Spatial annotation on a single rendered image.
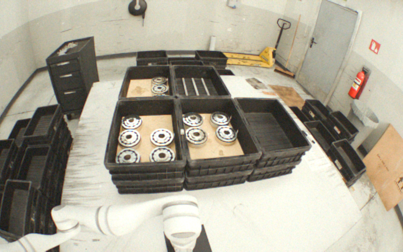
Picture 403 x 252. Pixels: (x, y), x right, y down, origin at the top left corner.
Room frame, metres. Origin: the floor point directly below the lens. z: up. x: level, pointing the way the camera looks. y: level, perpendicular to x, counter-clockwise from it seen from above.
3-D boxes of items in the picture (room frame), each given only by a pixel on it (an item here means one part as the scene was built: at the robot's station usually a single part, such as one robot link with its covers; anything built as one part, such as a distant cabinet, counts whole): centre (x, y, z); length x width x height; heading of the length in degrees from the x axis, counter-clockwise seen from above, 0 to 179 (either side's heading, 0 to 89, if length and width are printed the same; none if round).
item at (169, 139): (0.55, 0.16, 0.86); 0.10 x 0.10 x 0.01
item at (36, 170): (0.33, 1.19, 0.31); 0.40 x 0.30 x 0.34; 21
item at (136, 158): (0.40, 0.27, 0.86); 0.10 x 0.10 x 0.01
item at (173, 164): (0.53, 0.23, 0.92); 0.40 x 0.30 x 0.02; 18
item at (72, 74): (1.60, 1.63, 0.45); 0.60 x 0.45 x 0.90; 21
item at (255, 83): (1.56, -0.44, 0.71); 0.22 x 0.19 x 0.01; 21
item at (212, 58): (2.45, 0.03, 0.37); 0.40 x 0.30 x 0.45; 111
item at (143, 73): (0.91, 0.35, 0.87); 0.40 x 0.30 x 0.11; 18
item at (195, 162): (0.62, -0.06, 0.92); 0.40 x 0.30 x 0.02; 18
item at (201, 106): (0.62, -0.06, 0.87); 0.40 x 0.30 x 0.11; 18
